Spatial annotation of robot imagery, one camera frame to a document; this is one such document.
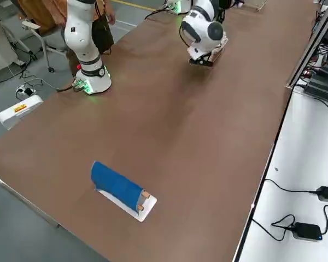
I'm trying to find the white power strip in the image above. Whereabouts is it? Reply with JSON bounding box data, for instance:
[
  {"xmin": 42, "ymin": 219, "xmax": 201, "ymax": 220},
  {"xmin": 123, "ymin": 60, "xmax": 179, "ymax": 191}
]
[{"xmin": 15, "ymin": 84, "xmax": 37, "ymax": 97}]

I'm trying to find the white side desk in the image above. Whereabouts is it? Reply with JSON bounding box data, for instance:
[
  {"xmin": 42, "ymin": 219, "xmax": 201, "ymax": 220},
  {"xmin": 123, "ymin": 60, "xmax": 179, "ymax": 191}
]
[{"xmin": 233, "ymin": 87, "xmax": 328, "ymax": 262}]

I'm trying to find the white floor cabinet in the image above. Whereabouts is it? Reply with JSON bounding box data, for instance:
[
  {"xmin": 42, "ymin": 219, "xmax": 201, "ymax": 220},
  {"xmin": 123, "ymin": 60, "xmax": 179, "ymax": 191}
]
[{"xmin": 0, "ymin": 0, "xmax": 27, "ymax": 78}]

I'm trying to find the person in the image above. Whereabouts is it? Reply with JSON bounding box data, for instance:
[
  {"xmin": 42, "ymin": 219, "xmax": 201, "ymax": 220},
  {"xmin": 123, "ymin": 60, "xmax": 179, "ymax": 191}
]
[{"xmin": 16, "ymin": 0, "xmax": 117, "ymax": 78}]

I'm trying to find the black adapter cable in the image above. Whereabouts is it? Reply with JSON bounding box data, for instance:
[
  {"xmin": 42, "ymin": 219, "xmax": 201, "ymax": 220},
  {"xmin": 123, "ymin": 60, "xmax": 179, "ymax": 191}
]
[{"xmin": 264, "ymin": 178, "xmax": 320, "ymax": 194}]

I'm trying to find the blue rolled mat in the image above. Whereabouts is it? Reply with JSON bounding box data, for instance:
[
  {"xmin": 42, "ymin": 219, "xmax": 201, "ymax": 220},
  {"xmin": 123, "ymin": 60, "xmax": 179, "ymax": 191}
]
[{"xmin": 90, "ymin": 160, "xmax": 145, "ymax": 213}]

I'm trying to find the black tote bag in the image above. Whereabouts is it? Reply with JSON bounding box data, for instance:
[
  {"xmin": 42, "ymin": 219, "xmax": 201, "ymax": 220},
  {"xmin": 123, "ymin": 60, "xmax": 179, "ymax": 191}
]
[{"xmin": 91, "ymin": 12, "xmax": 115, "ymax": 55}]

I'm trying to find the white frame chair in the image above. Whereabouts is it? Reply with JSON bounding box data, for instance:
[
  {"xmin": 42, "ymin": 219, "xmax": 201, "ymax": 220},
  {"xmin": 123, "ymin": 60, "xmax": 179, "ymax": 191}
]
[{"xmin": 20, "ymin": 20, "xmax": 57, "ymax": 74}]

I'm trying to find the white flat tray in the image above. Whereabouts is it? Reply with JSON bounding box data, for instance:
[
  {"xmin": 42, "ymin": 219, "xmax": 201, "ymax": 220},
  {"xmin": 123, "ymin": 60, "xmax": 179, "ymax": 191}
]
[{"xmin": 94, "ymin": 188, "xmax": 157, "ymax": 223}]

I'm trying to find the white controller box yellow label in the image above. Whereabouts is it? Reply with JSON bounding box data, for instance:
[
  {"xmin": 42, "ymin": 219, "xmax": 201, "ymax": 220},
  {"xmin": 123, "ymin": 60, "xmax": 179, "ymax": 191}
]
[{"xmin": 0, "ymin": 94, "xmax": 44, "ymax": 130}]

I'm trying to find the white wire rack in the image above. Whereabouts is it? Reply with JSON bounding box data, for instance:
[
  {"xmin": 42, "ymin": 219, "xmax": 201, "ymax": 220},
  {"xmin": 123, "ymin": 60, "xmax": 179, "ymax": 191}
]
[{"xmin": 245, "ymin": 0, "xmax": 267, "ymax": 12}]

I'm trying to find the black adapter blue light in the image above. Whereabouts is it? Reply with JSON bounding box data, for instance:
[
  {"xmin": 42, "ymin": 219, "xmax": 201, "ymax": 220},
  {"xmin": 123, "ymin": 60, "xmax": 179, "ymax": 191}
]
[{"xmin": 291, "ymin": 222, "xmax": 324, "ymax": 242}]

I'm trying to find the black arm base cable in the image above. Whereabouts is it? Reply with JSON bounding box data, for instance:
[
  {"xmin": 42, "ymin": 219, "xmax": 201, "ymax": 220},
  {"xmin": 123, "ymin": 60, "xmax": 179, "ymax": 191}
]
[
  {"xmin": 56, "ymin": 82, "xmax": 81, "ymax": 93},
  {"xmin": 144, "ymin": 8, "xmax": 172, "ymax": 20}
]

